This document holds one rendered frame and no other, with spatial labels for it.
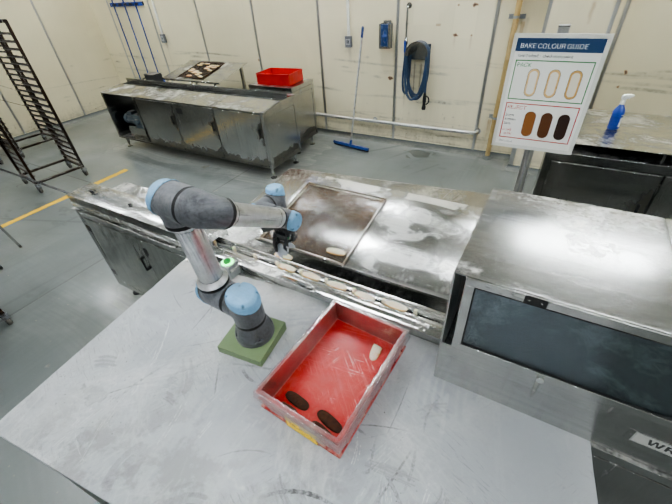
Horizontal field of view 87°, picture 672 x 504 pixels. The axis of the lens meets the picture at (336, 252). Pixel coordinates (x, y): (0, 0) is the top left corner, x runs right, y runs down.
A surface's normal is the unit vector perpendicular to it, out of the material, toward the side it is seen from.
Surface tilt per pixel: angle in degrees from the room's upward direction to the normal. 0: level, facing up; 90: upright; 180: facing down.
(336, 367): 0
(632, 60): 90
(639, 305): 0
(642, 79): 90
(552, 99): 90
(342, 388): 0
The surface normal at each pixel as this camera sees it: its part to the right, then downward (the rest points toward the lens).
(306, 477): -0.06, -0.79
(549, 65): -0.50, 0.55
